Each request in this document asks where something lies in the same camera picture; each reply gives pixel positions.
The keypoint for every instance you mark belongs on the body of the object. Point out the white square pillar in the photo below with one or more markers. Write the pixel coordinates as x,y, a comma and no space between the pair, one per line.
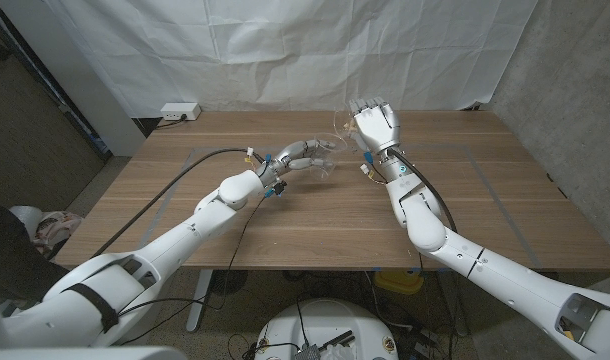
85,90

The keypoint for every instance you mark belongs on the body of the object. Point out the black round floor object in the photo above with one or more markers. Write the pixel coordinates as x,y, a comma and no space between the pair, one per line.
230,281

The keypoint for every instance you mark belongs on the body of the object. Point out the white power strip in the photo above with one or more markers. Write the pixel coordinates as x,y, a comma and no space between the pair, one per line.
180,111

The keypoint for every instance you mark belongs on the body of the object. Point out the white table leg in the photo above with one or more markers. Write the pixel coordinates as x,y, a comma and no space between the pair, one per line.
200,300

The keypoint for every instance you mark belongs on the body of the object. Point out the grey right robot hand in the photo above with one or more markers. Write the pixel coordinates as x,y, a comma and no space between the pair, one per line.
377,125

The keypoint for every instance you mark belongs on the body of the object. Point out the yellow container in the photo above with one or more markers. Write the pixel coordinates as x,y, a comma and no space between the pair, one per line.
397,282

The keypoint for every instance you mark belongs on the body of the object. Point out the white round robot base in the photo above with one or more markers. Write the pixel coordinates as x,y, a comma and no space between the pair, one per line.
325,320

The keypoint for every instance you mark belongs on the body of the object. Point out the patterned cloth bag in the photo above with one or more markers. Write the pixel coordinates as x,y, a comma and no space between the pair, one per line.
57,227

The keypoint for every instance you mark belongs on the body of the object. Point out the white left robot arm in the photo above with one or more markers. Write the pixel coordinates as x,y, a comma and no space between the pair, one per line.
200,230

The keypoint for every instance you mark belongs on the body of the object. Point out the brown sugar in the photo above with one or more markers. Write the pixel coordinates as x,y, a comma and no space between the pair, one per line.
351,126

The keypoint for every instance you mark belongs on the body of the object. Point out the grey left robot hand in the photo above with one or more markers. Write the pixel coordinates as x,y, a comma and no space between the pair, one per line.
290,157

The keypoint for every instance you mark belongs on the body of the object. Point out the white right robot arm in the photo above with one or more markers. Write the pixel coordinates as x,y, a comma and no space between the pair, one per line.
485,270

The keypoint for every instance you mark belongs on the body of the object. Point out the clear plastic cup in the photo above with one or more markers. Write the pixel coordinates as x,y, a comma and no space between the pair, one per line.
335,155
341,125

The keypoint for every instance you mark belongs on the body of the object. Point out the grey mesh box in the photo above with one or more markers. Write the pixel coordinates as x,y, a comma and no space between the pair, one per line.
307,352

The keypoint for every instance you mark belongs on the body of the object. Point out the person's dark trouser leg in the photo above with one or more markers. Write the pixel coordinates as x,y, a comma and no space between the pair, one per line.
10,250

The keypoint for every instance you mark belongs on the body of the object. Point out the black bar on base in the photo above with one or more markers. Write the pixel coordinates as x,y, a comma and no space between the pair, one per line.
337,339

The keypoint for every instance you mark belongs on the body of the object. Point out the white round bucket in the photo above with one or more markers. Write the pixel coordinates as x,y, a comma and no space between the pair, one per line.
27,217

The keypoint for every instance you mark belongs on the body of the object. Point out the white creased backdrop sheet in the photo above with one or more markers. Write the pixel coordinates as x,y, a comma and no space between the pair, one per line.
285,50

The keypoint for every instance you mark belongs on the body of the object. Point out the white robot torso edge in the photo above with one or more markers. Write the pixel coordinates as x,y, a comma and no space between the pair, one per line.
85,354

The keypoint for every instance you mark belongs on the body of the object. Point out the grey table leg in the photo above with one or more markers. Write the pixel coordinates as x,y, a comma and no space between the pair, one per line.
455,312

